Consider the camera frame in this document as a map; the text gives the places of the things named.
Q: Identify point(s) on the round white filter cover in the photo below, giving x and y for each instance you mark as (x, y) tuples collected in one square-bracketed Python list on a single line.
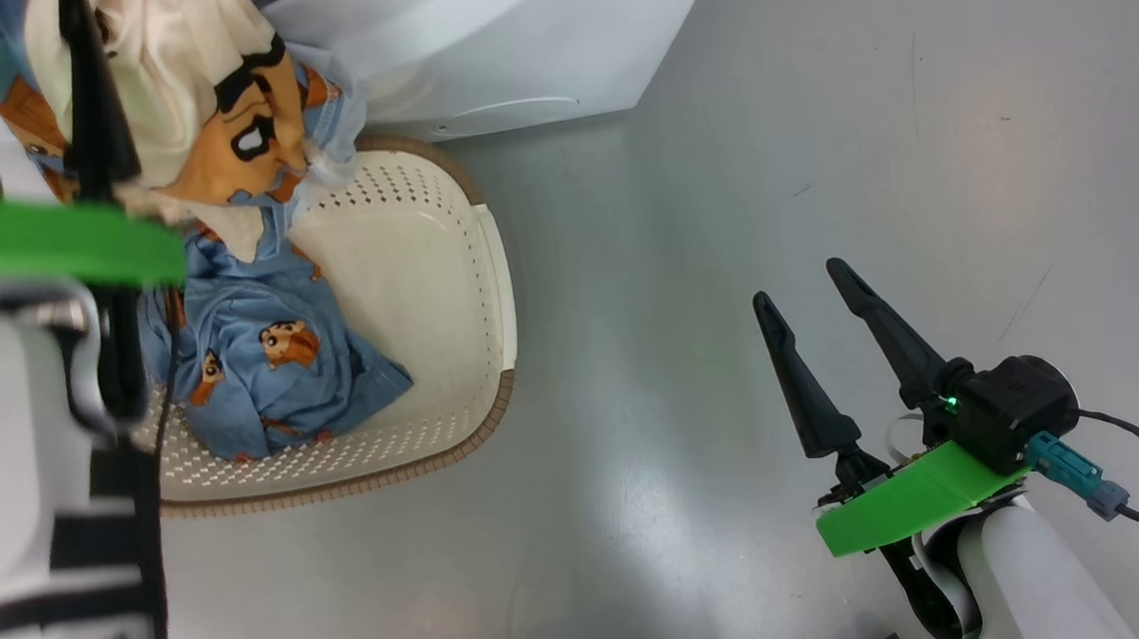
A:
[(515, 108)]

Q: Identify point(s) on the cream perforated laundry basket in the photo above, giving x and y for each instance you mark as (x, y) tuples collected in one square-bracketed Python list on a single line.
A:
[(428, 299)]

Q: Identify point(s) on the white front-load washing machine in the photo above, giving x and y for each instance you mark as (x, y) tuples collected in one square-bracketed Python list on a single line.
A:
[(530, 42)]

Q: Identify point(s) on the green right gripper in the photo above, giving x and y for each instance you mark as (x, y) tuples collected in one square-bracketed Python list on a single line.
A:
[(913, 501)]

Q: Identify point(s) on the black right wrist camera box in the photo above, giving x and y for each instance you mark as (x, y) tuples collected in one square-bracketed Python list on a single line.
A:
[(1012, 409)]

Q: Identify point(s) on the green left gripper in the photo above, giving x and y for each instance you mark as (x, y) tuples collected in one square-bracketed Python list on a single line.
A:
[(53, 240)]

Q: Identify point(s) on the cream cartoon print garment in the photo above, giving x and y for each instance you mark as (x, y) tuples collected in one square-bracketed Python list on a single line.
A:
[(180, 56)]

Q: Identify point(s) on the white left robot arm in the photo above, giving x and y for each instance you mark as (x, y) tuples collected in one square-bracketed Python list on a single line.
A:
[(7, 449)]

